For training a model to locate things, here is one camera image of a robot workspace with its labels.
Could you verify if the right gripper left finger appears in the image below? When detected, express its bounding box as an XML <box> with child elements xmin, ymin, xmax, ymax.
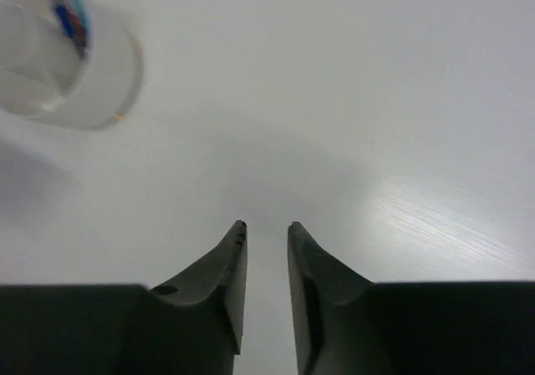
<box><xmin>1</xmin><ymin>221</ymin><xmax>247</xmax><ymax>374</ymax></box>

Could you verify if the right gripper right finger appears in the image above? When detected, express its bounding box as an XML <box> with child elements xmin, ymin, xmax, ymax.
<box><xmin>288</xmin><ymin>222</ymin><xmax>534</xmax><ymax>374</ymax></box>

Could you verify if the dark blue pen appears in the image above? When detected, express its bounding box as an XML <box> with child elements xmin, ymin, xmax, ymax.
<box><xmin>49</xmin><ymin>0</ymin><xmax>74</xmax><ymax>40</ymax></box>

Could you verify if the red crayon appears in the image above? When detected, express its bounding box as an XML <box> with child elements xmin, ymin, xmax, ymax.
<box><xmin>68</xmin><ymin>13</ymin><xmax>87</xmax><ymax>48</ymax></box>

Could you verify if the blue crayon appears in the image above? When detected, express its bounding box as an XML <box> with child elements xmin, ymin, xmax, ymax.
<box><xmin>71</xmin><ymin>0</ymin><xmax>89</xmax><ymax>36</ymax></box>

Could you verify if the white round compartment organizer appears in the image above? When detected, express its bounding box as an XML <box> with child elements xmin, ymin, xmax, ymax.
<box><xmin>1</xmin><ymin>0</ymin><xmax>143</xmax><ymax>130</ymax></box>

